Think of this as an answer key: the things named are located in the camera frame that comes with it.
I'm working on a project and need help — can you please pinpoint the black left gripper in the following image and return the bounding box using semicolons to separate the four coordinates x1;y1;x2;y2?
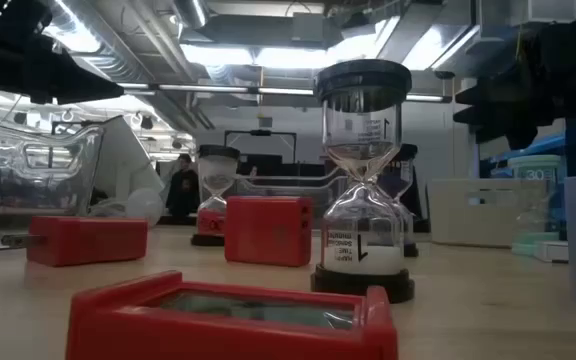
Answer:
0;0;125;105

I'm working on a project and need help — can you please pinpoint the red charger with prongs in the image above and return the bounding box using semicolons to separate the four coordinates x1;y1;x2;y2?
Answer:
1;215;149;268

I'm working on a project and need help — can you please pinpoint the white coiled cable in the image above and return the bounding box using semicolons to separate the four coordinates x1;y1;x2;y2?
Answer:
90;198;129;219

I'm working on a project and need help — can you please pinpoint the mint-capped hourglass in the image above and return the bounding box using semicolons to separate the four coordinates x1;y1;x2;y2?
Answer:
506;153;564;257

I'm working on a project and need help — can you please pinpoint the linear ceiling light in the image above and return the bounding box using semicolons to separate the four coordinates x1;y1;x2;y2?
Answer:
117;82;453;104

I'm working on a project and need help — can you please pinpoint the black background rig frame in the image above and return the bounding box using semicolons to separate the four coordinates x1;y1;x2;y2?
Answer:
223;129;298;164

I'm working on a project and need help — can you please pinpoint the black-capped hourglass white sand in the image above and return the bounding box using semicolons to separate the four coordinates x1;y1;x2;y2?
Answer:
310;58;416;305

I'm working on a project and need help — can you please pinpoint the white block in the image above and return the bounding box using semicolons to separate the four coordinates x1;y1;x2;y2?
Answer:
534;240;570;264

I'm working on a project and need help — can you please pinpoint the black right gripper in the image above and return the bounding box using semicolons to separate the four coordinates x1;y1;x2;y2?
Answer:
452;0;576;151

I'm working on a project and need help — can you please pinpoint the red charger cube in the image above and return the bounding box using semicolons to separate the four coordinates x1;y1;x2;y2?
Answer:
224;195;314;268

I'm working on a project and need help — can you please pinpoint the black-capped hourglass red sand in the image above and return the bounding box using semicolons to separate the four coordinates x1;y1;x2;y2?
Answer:
190;144;242;247

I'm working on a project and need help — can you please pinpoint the person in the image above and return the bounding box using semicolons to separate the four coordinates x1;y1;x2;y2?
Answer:
166;153;201;221

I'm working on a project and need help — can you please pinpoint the white cylindrical lamp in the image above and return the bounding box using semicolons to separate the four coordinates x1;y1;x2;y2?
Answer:
90;115;165;227

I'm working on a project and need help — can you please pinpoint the white storage bin with handles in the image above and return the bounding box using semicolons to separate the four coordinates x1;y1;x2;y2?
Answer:
427;177;549;250

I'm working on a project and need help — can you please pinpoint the red digital clock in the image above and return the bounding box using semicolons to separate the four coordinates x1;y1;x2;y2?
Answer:
65;270;400;360

